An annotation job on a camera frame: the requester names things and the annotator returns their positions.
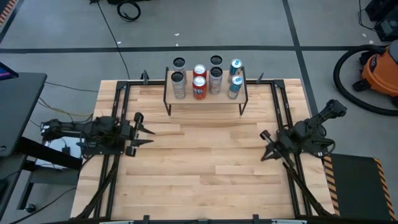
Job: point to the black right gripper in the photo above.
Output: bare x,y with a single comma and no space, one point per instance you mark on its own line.
284,143

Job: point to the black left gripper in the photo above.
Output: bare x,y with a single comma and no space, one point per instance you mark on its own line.
130,133

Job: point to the white Celsius Tropical Vibe can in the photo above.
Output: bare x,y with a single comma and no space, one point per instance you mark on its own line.
178,87

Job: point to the red Fanta strawberry can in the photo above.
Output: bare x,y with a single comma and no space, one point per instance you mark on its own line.
199,70
199,90

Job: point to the blue Red Bull can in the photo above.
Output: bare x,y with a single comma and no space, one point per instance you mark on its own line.
234,88
235,66

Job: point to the white Celsius Peach Vibe can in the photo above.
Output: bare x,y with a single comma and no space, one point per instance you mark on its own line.
215,82
216,59

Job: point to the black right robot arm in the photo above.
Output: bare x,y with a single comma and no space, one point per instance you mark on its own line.
314,127

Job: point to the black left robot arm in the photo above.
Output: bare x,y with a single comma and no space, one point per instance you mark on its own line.
90,129

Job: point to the wooden shelf with black legs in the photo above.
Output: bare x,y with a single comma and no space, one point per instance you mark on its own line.
205,99

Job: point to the black mat with hazard stripes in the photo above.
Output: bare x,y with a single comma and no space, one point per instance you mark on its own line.
354,183
6,11

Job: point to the white power box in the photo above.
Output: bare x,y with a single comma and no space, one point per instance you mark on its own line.
56,146

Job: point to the orange shop vacuum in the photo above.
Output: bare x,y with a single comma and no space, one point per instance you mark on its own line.
382,71
337,77

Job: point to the black desk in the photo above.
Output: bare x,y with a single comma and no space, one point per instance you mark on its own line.
18,105

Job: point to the computer monitor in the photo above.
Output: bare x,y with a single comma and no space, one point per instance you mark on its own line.
6,73

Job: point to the black equipment case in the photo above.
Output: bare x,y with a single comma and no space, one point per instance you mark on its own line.
381,9
387,29

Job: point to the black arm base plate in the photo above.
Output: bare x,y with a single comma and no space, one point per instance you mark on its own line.
102,151
311,152

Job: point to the black aluminium table frame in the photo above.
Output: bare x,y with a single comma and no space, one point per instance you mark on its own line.
136,82

